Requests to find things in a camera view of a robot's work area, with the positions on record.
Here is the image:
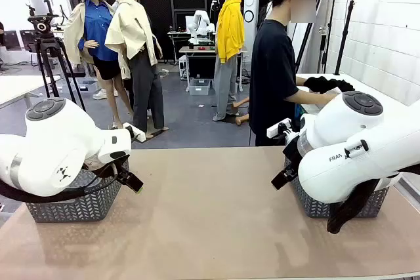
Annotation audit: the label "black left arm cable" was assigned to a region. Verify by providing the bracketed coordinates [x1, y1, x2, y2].
[0, 161, 129, 204]

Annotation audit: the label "black light stand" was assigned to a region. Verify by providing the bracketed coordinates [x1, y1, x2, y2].
[333, 0, 357, 76]

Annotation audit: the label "clear storage bin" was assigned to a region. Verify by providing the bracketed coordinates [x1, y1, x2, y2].
[189, 78, 211, 96]

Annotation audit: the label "white tower air conditioner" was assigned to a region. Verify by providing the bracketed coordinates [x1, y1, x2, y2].
[243, 0, 261, 64]

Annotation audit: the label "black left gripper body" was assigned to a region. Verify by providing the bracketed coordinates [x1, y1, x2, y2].
[104, 157, 131, 178]

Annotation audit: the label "background equipment table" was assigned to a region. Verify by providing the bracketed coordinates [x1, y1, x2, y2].
[178, 45, 247, 93]

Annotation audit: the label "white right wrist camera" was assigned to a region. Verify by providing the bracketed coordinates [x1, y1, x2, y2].
[266, 119, 292, 139]

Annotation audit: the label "grey woven plastic basket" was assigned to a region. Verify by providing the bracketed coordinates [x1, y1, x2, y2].
[283, 155, 390, 219]
[26, 161, 131, 224]

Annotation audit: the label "white work table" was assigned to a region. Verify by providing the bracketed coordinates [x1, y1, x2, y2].
[295, 72, 420, 120]

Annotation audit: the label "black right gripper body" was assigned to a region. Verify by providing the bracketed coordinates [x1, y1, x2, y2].
[283, 142, 303, 171]

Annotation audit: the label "mannequin with yellow hoodie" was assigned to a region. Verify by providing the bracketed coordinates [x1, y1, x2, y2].
[212, 0, 247, 123]

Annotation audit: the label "person in black t-shirt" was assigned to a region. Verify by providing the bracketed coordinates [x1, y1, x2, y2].
[248, 0, 331, 147]

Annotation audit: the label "mannequin with cream jacket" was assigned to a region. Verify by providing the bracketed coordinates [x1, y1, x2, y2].
[104, 0, 170, 140]

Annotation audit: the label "bare mannequin legs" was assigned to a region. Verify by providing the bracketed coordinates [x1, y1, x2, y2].
[231, 96, 251, 127]

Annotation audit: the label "black garment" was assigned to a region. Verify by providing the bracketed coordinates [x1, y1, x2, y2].
[303, 75, 356, 94]

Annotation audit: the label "black camera tripod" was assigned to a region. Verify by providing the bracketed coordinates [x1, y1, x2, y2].
[26, 0, 87, 112]

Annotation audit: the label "person's right forearm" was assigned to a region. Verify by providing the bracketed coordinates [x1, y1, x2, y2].
[283, 91, 326, 106]

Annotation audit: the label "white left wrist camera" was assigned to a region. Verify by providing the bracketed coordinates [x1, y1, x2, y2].
[123, 122, 146, 144]

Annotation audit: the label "leaning black stand poles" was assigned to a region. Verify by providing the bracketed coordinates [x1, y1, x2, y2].
[294, 0, 339, 74]

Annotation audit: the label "mannequin with blue shirt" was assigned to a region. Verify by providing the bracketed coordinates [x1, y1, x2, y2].
[64, 0, 134, 130]

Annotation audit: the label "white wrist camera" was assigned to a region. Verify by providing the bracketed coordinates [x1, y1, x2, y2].
[266, 119, 292, 139]
[123, 122, 146, 144]

